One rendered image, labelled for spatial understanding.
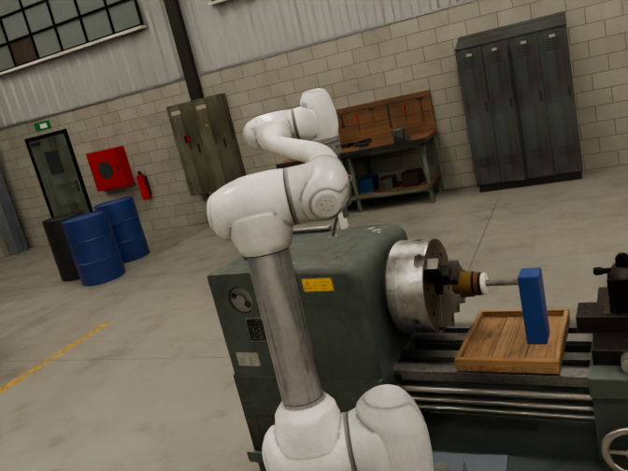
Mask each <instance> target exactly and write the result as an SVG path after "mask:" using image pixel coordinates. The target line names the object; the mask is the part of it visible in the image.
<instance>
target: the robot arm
mask: <svg viewBox="0 0 628 471"><path fill-rule="evenodd" d="M300 105H301V106H300V107H297V108H294V109H289V110H281V111H275V112H271V113H267V114H264V115H261V116H258V117H256V118H254V119H252V120H251V121H249V122H248V123H247V124H246V126H245V128H244V131H243V135H244V139H245V142H246V144H247V145H248V146H249V147H250V148H251V149H254V150H265V151H268V152H272V153H274V154H276V155H279V156H283V157H286V158H290V159H293V160H296V161H300V162H303V163H306V164H300V165H296V166H291V167H287V168H282V169H273V170H266V171H263V172H258V173H254V174H251V175H247V176H244V177H241V178H237V179H236V180H234V181H231V182H229V183H228V184H226V185H224V186H222V187H221V188H219V189H218V190H217V191H216V192H214V193H213V194H212V195H210V196H209V198H208V200H207V218H208V222H209V225H210V227H211V229H212V231H213V232H214V233H215V234H216V235H217V236H218V237H220V238H222V239H224V240H232V241H233V243H234V244H235V246H236V247H237V250H238V251H239V252H240V253H241V254H242V255H243V256H244V257H247V259H248V260H247V261H248V265H249V269H250V276H251V280H252V284H253V288H254V291H255V295H256V299H257V303H258V307H259V310H260V314H261V318H262V321H263V324H264V330H265V334H266V338H267V342H268V346H269V350H270V354H271V358H272V362H273V366H274V369H275V373H276V377H277V381H278V387H279V391H280V395H281V399H282V401H281V403H280V405H279V406H278V409H277V411H276V414H275V425H272V426H271V427H270V428H269V429H268V431H267V432H266V434H265V436H264V442H263V447H262V453H263V459H264V466H265V469H266V471H449V469H448V466H447V465H446V464H442V463H440V464H434V461H433V452H432V445H431V440H430V436H429V432H428V429H427V425H426V422H425V419H424V417H423V416H422V414H421V411H420V409H419V407H418V405H417V404H416V402H415V401H414V399H413V398H412V397H411V395H410V394H409V393H408V392H406V391H405V390H403V389H402V388H400V387H398V386H395V385H390V384H385V385H379V386H377V387H374V388H372V389H371V390H369V391H367V392H365V393H364V394H363V395H362V396H361V397H360V399H359V400H358V402H357V404H356V407H355V408H354V409H352V410H350V411H348V412H342V413H340V410H339V408H338V406H337V404H336V402H335V399H334V398H333V397H332V396H330V395H329V394H328V393H326V392H324V391H323V390H322V387H321V380H320V376H319V372H318V367H317V364H316V360H315V356H314V351H313V348H312V344H311V340H310V335H309V331H308V328H307V320H306V316H305V312H304V309H303V304H302V300H301V296H300V292H299V288H298V284H297V280H296V275H295V272H294V268H293V260H292V256H291V253H290V249H289V247H290V245H291V243H292V240H293V226H294V225H297V224H301V223H306V222H310V221H329V220H331V219H333V218H334V217H336V218H337V219H339V223H340V228H341V230H345V229H347V228H348V227H349V225H348V221H347V217H348V216H349V214H348V210H347V206H349V205H350V204H351V182H352V179H353V175H348V173H347V171H346V169H345V167H344V165H343V164H342V159H341V156H340V155H338V154H340V153H341V152H342V149H341V144H340V140H339V139H340V138H339V135H338V119H337V115H336V111H335V107H334V104H333V101H332V99H331V97H330V95H329V93H328V92H327V91H325V90H324V89H322V88H318V89H312V90H309V91H306V92H303V94H302V97H301V100H300ZM309 140H310V141H309Z"/></svg>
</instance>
